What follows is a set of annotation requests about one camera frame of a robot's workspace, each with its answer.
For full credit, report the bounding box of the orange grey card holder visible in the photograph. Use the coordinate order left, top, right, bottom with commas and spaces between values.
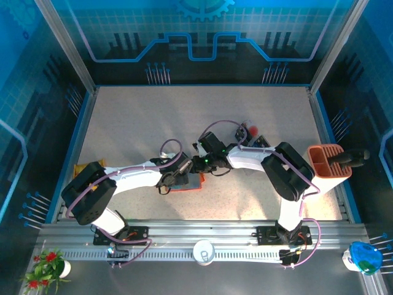
169, 172, 207, 194

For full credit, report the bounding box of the white orange utensil holder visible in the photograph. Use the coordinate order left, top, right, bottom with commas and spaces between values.
302, 143, 353, 198

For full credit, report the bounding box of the aluminium extrusion beam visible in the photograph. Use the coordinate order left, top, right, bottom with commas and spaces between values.
36, 219, 371, 250

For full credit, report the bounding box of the white paper cup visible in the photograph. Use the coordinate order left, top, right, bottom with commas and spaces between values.
192, 239, 216, 266

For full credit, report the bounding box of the yellow snack bag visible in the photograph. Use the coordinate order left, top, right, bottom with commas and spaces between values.
74, 158, 107, 179

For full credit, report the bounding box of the red flower plant white pot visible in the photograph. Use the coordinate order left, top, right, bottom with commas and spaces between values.
20, 248, 72, 294

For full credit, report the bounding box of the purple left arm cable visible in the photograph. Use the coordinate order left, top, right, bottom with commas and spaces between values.
66, 139, 184, 268

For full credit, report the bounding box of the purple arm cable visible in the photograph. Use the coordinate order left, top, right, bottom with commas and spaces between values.
199, 119, 322, 270
66, 139, 184, 268

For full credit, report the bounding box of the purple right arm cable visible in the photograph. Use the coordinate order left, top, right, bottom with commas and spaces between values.
199, 119, 322, 270

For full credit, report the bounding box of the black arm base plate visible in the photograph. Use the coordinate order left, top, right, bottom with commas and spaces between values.
93, 225, 150, 246
255, 226, 311, 246

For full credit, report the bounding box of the slotted grey cable duct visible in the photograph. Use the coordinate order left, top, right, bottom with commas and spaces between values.
61, 250, 285, 262

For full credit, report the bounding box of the black cable connector block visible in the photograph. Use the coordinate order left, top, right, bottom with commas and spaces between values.
278, 248, 305, 269
106, 245, 130, 268

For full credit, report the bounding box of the aluminium blue side rail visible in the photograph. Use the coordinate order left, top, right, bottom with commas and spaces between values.
45, 87, 99, 224
306, 87, 362, 224

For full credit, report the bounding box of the black utensil handle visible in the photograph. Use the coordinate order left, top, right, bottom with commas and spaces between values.
330, 148, 371, 170

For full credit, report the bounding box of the aluminium frame post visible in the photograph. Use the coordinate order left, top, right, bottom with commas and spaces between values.
308, 0, 365, 96
33, 0, 98, 96

